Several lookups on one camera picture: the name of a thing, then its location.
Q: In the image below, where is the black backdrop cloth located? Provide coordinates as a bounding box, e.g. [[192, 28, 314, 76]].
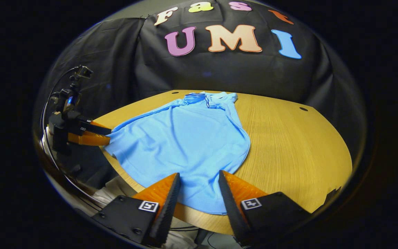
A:
[[33, 0, 367, 194]]

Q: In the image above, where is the light blue polo T-shirt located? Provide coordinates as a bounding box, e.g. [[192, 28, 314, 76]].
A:
[[104, 91, 251, 215]]

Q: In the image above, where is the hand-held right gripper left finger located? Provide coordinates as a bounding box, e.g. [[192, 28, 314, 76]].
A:
[[91, 172, 181, 248]]

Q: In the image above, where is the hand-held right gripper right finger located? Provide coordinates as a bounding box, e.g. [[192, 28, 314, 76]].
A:
[[218, 170, 312, 247]]

